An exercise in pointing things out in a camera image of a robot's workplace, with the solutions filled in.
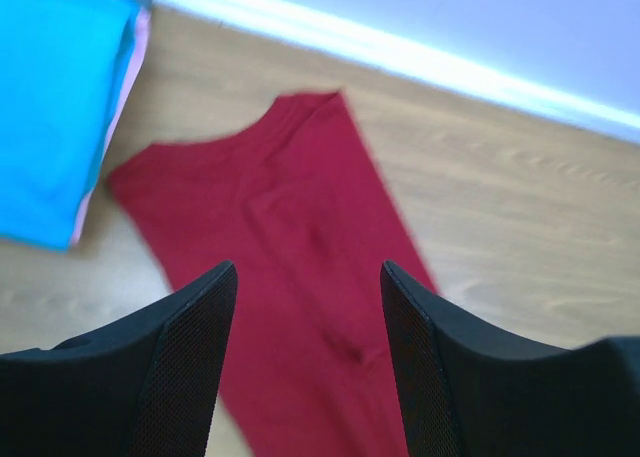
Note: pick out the dark red t-shirt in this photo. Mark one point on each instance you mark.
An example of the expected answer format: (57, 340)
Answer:
(295, 202)

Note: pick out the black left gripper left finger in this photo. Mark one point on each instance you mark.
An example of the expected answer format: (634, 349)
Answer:
(143, 385)

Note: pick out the folded pink t-shirt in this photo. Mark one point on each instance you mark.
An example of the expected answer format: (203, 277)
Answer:
(142, 32)

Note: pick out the folded cyan t-shirt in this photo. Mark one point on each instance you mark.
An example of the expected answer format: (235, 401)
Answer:
(62, 62)

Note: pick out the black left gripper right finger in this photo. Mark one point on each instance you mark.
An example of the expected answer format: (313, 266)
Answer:
(469, 388)

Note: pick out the aluminium table edge rail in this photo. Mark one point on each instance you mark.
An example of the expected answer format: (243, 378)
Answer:
(313, 29)

